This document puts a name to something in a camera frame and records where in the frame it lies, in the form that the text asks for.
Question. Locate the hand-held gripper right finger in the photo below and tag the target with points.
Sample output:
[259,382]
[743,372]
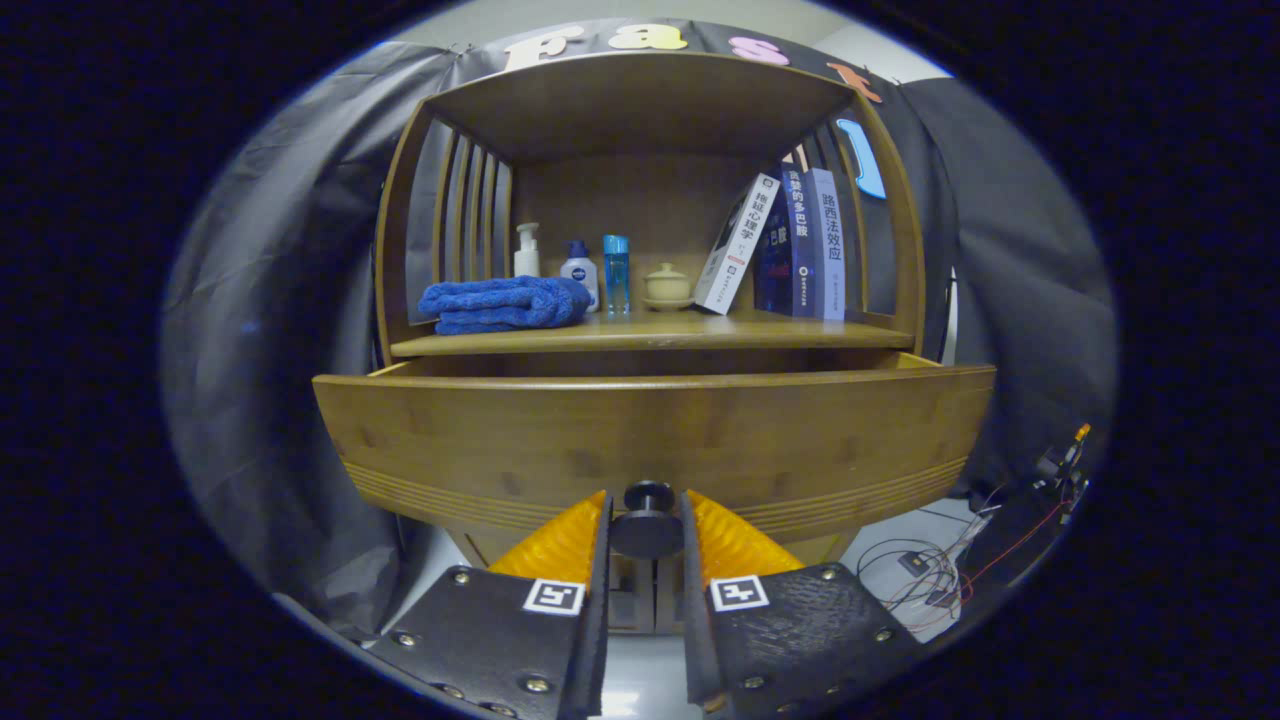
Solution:
[692,620]

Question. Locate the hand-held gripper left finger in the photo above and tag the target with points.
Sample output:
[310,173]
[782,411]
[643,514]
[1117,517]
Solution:
[598,620]

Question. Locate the black drawer knob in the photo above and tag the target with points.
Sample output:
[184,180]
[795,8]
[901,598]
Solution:
[648,530]

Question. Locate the wooden countertop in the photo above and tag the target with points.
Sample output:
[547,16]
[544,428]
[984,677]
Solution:
[680,330]

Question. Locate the wooden bamboo cabinet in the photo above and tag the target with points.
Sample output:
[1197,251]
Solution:
[640,110]

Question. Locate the blue folded towel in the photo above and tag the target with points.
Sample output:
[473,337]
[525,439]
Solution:
[500,305]

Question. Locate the beige lidded teacup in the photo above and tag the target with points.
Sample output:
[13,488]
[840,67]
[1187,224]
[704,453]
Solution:
[667,287]

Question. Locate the white blue-capped lotion bottle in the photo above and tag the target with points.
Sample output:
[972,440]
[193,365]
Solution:
[580,275]

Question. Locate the clear blue bottle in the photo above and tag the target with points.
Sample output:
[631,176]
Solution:
[616,275]

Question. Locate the white pump bottle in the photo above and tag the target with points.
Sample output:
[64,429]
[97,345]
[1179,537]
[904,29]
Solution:
[527,260]

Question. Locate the white book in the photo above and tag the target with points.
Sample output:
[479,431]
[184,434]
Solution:
[740,240]

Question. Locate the dark blue book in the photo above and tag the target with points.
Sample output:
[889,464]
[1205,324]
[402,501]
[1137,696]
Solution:
[795,240]

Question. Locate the pale blue book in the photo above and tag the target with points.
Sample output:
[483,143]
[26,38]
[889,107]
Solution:
[828,250]

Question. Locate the black orange tool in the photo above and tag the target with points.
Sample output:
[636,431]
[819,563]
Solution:
[1060,465]

